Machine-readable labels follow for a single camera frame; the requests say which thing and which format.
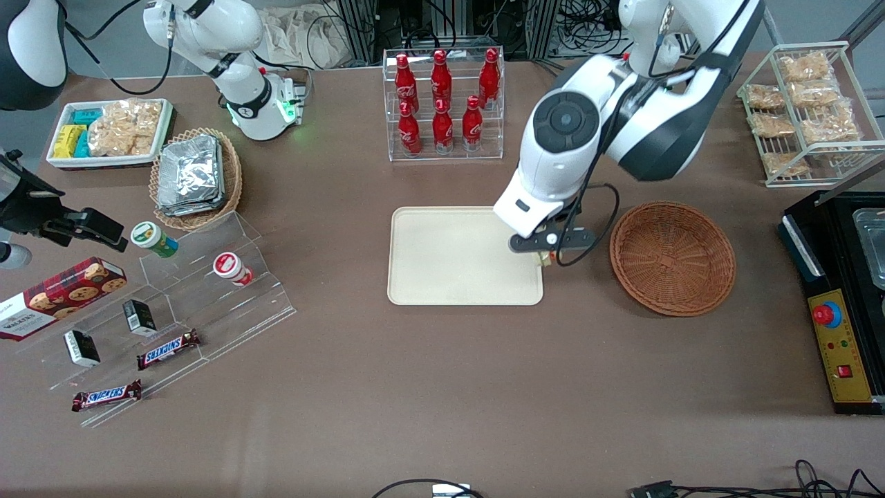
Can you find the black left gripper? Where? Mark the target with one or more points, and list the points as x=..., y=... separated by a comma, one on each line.
x=565, y=213

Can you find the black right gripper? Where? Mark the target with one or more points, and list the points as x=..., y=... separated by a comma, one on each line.
x=28, y=210

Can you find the triangular sandwich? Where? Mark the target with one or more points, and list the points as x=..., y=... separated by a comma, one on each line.
x=545, y=258

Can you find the right arm base connector block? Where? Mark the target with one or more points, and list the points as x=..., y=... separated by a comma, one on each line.
x=296, y=100

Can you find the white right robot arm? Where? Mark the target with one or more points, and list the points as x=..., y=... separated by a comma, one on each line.
x=228, y=28

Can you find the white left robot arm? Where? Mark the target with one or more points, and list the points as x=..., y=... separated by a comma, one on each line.
x=567, y=159

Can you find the white rectangular snack tray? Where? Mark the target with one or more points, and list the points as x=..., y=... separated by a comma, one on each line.
x=62, y=162

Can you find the round brown wicker basket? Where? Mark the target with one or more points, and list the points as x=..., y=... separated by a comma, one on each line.
x=671, y=259

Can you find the beige plastic tray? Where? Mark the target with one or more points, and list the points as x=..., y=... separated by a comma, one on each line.
x=449, y=263

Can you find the oval brown wicker basket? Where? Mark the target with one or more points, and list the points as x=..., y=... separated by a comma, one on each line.
x=231, y=180

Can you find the green lidded snack cup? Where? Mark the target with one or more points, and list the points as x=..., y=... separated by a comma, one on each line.
x=153, y=238

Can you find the red tartan cookie box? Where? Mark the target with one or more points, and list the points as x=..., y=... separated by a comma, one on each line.
x=55, y=297

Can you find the teal snack packet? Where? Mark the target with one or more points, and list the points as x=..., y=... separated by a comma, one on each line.
x=82, y=145
x=88, y=115

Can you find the yellow snack packet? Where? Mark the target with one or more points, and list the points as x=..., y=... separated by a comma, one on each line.
x=65, y=140

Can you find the small black box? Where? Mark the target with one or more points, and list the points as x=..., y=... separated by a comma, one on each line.
x=140, y=317
x=82, y=348

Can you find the large clear cracker bag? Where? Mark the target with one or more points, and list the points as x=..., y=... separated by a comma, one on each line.
x=124, y=128

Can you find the silver foil packet stack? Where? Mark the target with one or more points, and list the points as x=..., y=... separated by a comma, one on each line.
x=190, y=173

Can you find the clear acrylic stepped stand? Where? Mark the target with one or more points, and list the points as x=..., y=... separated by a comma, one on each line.
x=207, y=311

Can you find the brown Snickers bar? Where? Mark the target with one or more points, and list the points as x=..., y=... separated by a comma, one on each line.
x=107, y=395
x=168, y=349

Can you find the red lidded snack cup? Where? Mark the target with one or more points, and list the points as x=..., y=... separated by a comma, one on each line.
x=231, y=268

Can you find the clear acrylic bottle rack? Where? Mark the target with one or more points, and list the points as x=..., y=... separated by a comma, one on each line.
x=449, y=158

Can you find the red cola bottle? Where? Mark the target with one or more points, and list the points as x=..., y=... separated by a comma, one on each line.
x=472, y=126
x=403, y=79
x=409, y=131
x=441, y=77
x=489, y=77
x=442, y=128

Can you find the small clear cracker bag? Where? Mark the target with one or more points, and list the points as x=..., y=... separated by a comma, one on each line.
x=812, y=93
x=771, y=125
x=804, y=67
x=764, y=97
x=785, y=164
x=830, y=128

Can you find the black machine housing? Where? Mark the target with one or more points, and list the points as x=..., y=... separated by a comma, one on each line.
x=830, y=235

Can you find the red emergency stop button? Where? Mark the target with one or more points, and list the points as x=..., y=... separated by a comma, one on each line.
x=825, y=315

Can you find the grey metal bar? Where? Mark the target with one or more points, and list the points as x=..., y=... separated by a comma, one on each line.
x=854, y=181

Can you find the yellow control panel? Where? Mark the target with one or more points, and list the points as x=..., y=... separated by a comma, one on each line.
x=840, y=346

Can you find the beige crumpled cloth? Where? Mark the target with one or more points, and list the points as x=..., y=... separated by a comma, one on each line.
x=304, y=38

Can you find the white plug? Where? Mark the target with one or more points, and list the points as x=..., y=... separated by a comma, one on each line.
x=451, y=491

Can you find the clear metal container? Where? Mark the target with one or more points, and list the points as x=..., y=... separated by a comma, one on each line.
x=872, y=252

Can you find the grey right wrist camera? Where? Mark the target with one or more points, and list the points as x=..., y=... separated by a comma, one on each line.
x=12, y=256

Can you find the aluminium frame rack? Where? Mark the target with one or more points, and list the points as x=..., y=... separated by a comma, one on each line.
x=359, y=28

